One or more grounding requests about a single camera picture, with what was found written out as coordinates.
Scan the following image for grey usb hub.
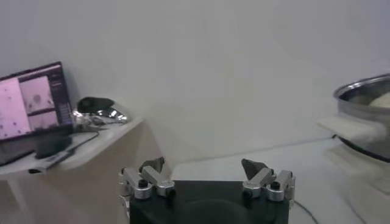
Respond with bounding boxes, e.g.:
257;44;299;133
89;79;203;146
28;150;77;175

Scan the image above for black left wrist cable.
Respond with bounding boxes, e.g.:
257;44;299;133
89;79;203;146
293;199;320;224

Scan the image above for white side table with headset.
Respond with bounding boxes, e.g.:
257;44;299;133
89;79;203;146
0;117;171;224

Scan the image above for white steamed baozi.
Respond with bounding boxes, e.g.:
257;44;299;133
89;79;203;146
369;92;390;109

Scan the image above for shiny chrome headset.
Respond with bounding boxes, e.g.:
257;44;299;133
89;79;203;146
72;96;130;125

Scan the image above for perforated steel steamer basket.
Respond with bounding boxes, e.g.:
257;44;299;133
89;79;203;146
316;72;390;163

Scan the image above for thin black desk cable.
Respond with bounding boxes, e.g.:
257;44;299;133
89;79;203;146
71;130;101;153

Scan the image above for cream electric cooker base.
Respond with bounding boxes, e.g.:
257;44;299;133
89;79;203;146
327;142;390;224

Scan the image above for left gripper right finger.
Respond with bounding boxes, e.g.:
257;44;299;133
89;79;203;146
241;158;296;203

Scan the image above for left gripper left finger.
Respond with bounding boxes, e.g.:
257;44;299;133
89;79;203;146
118;156;177;200

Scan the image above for black computer mouse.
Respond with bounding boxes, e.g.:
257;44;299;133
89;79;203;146
35;136;73;160

